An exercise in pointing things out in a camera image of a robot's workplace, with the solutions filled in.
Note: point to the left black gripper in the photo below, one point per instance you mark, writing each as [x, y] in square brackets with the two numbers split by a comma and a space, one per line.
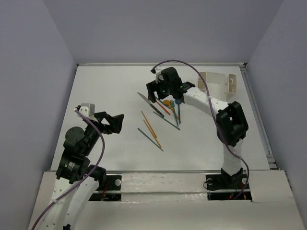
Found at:
[101, 122]

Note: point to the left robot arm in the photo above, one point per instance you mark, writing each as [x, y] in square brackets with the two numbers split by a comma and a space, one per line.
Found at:
[78, 174]

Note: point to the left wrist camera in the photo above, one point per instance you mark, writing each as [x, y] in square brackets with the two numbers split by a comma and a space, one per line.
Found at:
[86, 109]

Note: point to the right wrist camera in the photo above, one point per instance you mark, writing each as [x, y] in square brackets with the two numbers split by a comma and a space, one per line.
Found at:
[158, 75]

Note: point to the orange plastic knife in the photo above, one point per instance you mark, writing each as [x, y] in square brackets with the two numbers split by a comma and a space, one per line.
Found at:
[163, 107]

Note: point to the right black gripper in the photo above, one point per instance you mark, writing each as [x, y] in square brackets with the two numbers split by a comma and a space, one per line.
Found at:
[152, 87]

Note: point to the black handled steel knife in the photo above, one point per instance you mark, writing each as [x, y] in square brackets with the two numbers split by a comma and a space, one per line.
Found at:
[150, 104]

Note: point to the green chopstick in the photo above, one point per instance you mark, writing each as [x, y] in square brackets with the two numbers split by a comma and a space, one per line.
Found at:
[150, 139]
[167, 121]

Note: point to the orange chopstick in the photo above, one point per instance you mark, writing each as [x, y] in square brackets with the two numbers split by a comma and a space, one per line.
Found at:
[152, 133]
[145, 118]

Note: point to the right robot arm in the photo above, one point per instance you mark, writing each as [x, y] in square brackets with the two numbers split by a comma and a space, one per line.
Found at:
[229, 118]

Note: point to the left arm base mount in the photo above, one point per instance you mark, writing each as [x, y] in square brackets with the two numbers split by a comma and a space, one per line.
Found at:
[110, 191]

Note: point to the blue plastic spoon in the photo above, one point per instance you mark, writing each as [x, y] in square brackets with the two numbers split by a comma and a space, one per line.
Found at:
[178, 102]

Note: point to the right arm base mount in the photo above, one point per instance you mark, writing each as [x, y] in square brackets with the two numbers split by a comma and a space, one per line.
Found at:
[217, 190]

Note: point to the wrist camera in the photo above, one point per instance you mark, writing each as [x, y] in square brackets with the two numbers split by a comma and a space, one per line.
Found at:
[158, 75]
[86, 109]

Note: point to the white utensil organizer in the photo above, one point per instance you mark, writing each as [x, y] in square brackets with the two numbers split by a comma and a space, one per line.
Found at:
[221, 86]

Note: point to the orange plastic spoon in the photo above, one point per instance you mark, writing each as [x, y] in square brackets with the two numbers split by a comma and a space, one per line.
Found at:
[171, 109]

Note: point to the teal plastic fork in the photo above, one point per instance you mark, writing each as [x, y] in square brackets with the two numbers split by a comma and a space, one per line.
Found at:
[174, 112]

